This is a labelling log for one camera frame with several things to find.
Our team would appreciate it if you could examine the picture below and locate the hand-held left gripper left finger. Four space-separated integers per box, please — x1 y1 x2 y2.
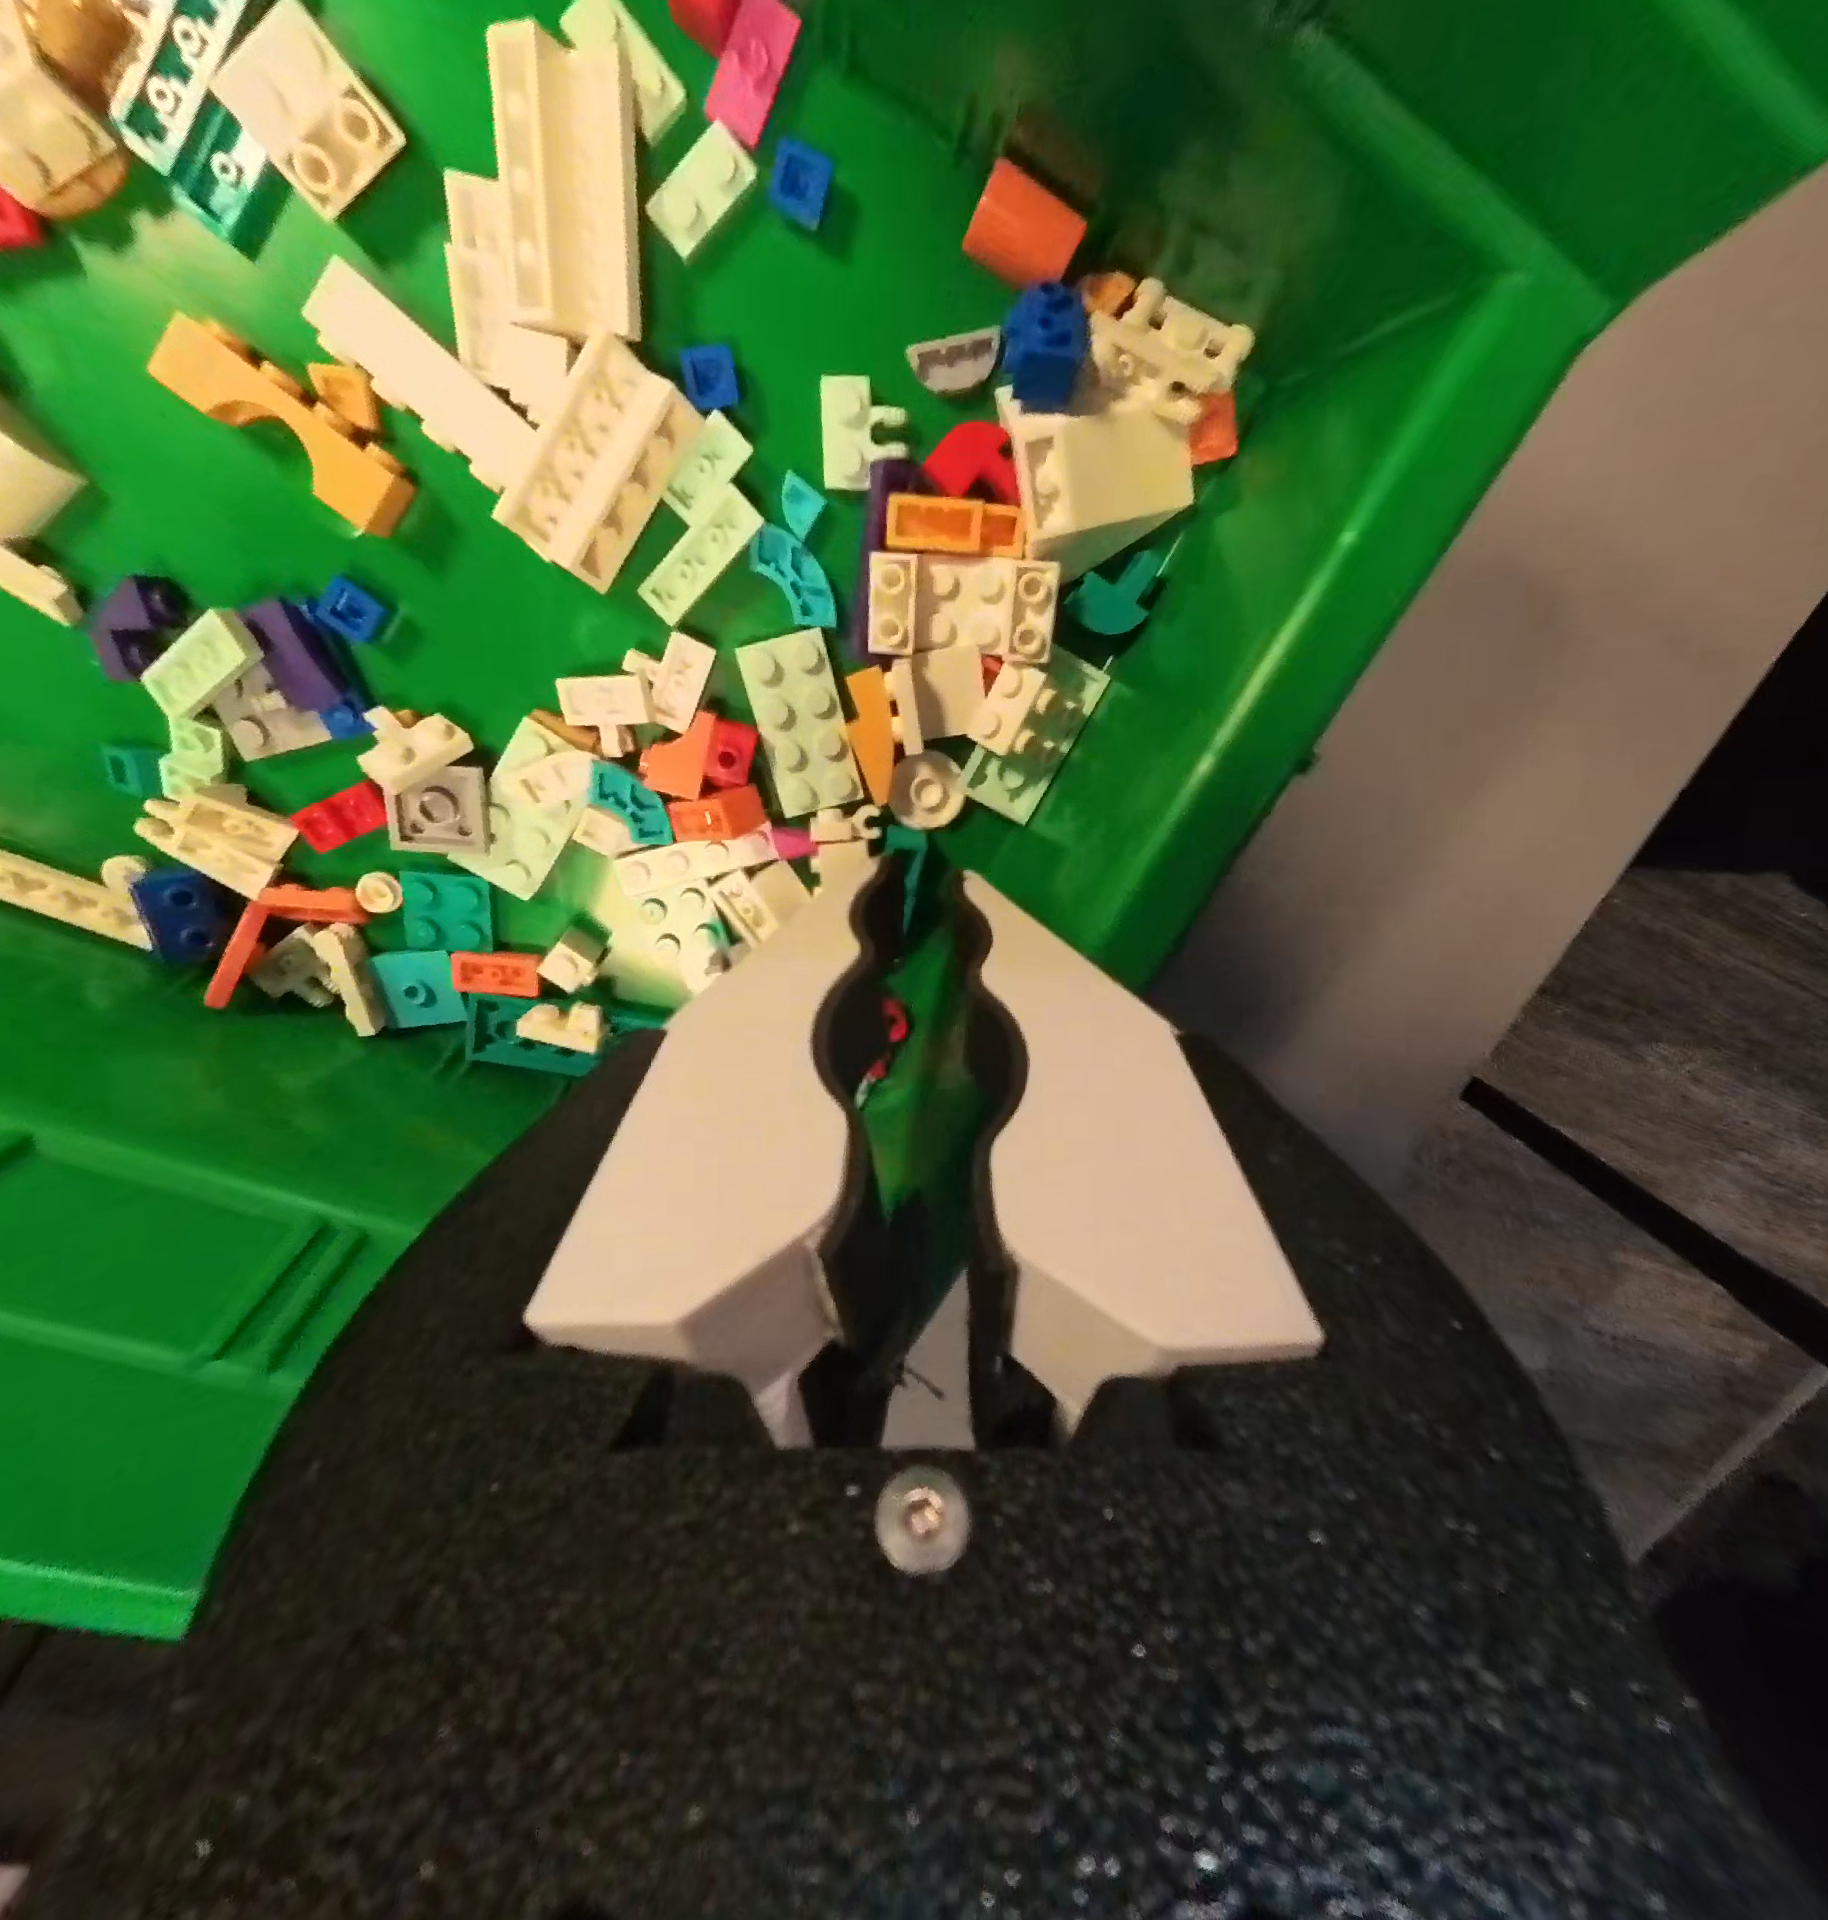
525 858 893 1449

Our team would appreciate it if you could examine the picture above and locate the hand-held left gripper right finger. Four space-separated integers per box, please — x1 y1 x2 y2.
957 871 1324 1445

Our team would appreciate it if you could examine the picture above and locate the pile of lego pieces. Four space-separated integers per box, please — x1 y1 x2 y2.
0 0 1258 1074

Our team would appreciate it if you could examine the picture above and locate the green plastic bin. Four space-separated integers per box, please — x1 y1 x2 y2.
0 0 1828 1640

